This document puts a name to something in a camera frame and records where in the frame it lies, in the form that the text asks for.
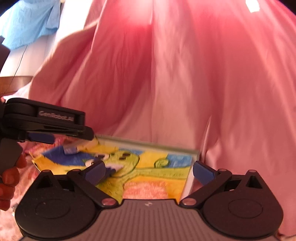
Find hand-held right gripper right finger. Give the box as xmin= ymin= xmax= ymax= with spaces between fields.
xmin=179 ymin=161 xmax=263 ymax=208

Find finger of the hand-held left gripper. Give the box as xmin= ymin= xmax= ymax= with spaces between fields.
xmin=24 ymin=132 xmax=56 ymax=145
xmin=44 ymin=126 xmax=96 ymax=141

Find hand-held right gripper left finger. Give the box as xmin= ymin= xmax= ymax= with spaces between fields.
xmin=35 ymin=161 xmax=119 ymax=208

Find grey cardboard box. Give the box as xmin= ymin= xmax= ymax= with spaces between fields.
xmin=32 ymin=134 xmax=200 ymax=202

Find person's left hand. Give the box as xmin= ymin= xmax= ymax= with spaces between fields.
xmin=0 ymin=153 xmax=27 ymax=212

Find dark wooden headboard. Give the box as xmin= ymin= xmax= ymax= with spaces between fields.
xmin=0 ymin=75 xmax=33 ymax=96

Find pink bed sheet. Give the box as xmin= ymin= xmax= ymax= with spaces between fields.
xmin=29 ymin=0 xmax=296 ymax=241

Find blue cloth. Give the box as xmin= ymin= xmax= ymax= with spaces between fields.
xmin=0 ymin=0 xmax=63 ymax=50

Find thin black cable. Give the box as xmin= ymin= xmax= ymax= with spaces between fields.
xmin=6 ymin=44 xmax=28 ymax=94

